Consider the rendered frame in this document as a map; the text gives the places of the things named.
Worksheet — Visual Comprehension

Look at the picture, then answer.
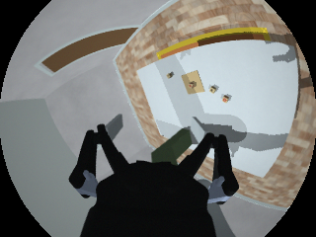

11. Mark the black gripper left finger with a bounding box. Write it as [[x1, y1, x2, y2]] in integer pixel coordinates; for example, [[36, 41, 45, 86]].
[[69, 115, 142, 198]]

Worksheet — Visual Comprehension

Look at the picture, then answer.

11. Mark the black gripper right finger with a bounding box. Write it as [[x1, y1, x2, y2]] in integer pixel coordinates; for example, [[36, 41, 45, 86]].
[[162, 117, 239, 204]]

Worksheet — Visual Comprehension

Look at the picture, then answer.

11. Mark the tan flat mat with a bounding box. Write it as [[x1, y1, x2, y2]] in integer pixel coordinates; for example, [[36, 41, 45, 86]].
[[181, 70, 204, 94]]

